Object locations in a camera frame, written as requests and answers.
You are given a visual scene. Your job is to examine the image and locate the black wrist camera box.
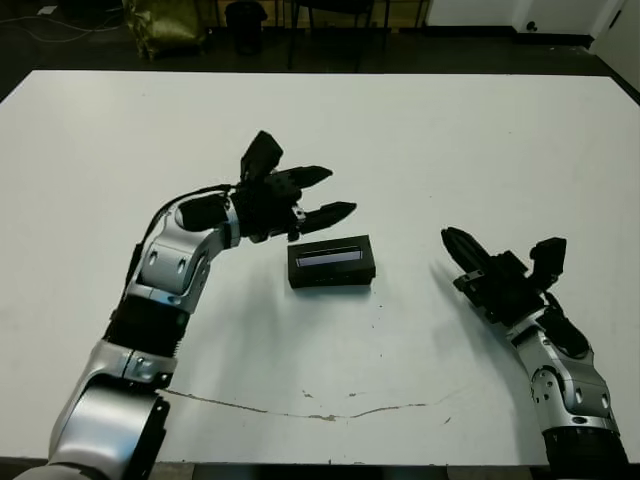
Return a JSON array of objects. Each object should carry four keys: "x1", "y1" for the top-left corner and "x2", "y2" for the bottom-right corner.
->
[
  {"x1": 241, "y1": 130, "x2": 285, "y2": 178},
  {"x1": 530, "y1": 236, "x2": 569, "y2": 290}
]

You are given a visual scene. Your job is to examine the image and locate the yellow-green crumpled sack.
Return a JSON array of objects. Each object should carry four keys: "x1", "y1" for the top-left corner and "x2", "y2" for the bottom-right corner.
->
[{"x1": 121, "y1": 0, "x2": 207, "y2": 62}]

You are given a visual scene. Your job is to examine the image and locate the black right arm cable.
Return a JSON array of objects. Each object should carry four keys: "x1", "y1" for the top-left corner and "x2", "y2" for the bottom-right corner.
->
[{"x1": 542, "y1": 291, "x2": 572, "y2": 327}]

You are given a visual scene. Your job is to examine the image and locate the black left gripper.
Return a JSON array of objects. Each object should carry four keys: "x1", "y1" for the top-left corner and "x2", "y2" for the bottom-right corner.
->
[{"x1": 230, "y1": 164, "x2": 358, "y2": 245}]

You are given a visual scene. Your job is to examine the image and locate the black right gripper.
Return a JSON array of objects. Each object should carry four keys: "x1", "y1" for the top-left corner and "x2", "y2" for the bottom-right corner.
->
[{"x1": 439, "y1": 227, "x2": 547, "y2": 328}]

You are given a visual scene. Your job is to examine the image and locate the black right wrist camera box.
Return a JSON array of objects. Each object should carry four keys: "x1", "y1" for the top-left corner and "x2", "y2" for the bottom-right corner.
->
[{"x1": 530, "y1": 236, "x2": 569, "y2": 290}]

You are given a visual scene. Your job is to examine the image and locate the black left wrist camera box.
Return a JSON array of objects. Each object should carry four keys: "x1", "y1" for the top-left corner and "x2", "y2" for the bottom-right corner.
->
[{"x1": 241, "y1": 130, "x2": 285, "y2": 178}]

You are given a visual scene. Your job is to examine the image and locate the black trash bin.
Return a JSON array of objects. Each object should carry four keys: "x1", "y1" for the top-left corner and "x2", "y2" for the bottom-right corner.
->
[{"x1": 224, "y1": 1, "x2": 268, "y2": 57}]

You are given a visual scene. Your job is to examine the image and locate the white door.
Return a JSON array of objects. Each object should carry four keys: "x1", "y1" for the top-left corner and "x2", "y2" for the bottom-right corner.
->
[{"x1": 589, "y1": 0, "x2": 640, "y2": 57}]

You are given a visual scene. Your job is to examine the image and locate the thin white floor cable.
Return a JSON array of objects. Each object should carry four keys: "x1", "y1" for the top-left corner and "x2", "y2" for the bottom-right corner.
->
[{"x1": 0, "y1": 16, "x2": 126, "y2": 47}]

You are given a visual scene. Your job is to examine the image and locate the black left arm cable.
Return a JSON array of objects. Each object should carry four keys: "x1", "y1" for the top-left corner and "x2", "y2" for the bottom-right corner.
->
[{"x1": 126, "y1": 183, "x2": 237, "y2": 282}]

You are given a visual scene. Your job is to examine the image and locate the black glossy box lid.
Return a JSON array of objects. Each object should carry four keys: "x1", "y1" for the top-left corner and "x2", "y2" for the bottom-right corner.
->
[{"x1": 286, "y1": 233, "x2": 378, "y2": 291}]

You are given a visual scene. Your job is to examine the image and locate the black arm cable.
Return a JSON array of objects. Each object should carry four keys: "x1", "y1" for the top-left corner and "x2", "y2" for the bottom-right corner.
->
[
  {"x1": 126, "y1": 183, "x2": 237, "y2": 282},
  {"x1": 542, "y1": 291, "x2": 572, "y2": 327}
]

